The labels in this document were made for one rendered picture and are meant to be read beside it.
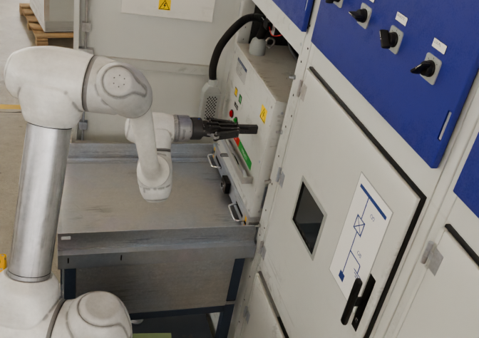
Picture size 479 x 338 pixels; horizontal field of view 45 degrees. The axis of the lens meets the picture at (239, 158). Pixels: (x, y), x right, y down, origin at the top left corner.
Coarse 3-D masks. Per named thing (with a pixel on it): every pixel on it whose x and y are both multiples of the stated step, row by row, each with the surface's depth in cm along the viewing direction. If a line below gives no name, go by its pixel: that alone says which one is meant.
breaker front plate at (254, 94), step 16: (240, 80) 217; (256, 80) 201; (256, 96) 201; (224, 112) 237; (240, 112) 217; (256, 112) 201; (272, 112) 186; (256, 144) 201; (240, 160) 218; (256, 160) 201; (256, 176) 201; (240, 192) 218
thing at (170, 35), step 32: (96, 0) 217; (128, 0) 216; (160, 0) 218; (192, 0) 220; (224, 0) 225; (96, 32) 223; (128, 32) 226; (160, 32) 228; (192, 32) 230; (224, 32) 232; (160, 64) 233; (192, 64) 236; (224, 64) 240; (160, 96) 243; (192, 96) 245; (224, 96) 244; (96, 128) 246
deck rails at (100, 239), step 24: (72, 144) 231; (96, 144) 234; (120, 144) 237; (192, 144) 247; (72, 240) 188; (96, 240) 191; (120, 240) 194; (144, 240) 196; (168, 240) 199; (192, 240) 202; (216, 240) 205; (240, 240) 208
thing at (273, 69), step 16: (240, 48) 217; (272, 48) 224; (288, 48) 227; (256, 64) 208; (272, 64) 210; (288, 64) 213; (272, 80) 198; (288, 80) 200; (272, 96) 186; (288, 96) 189; (272, 128) 189; (272, 144) 193; (272, 160) 197; (256, 192) 202; (256, 208) 206
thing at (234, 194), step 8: (216, 144) 248; (216, 160) 244; (224, 160) 237; (224, 168) 234; (232, 184) 224; (232, 192) 223; (232, 200) 223; (240, 200) 216; (240, 208) 214; (240, 216) 214; (248, 216) 208; (248, 224) 206; (256, 224) 207
